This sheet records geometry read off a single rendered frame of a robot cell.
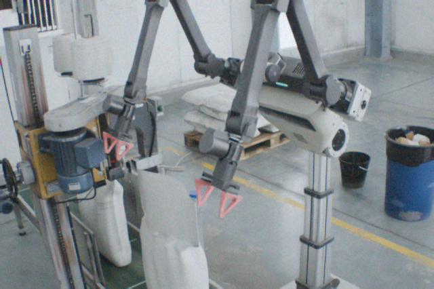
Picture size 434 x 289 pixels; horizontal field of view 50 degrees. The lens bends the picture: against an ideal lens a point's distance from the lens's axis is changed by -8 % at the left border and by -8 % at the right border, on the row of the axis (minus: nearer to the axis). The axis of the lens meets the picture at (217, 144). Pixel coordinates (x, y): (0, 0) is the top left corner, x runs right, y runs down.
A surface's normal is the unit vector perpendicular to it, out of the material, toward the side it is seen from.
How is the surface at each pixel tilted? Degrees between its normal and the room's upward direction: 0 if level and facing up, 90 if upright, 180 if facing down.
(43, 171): 90
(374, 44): 90
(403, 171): 93
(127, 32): 90
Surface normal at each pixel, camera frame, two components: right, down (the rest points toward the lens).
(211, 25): 0.62, 0.24
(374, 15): -0.78, 0.26
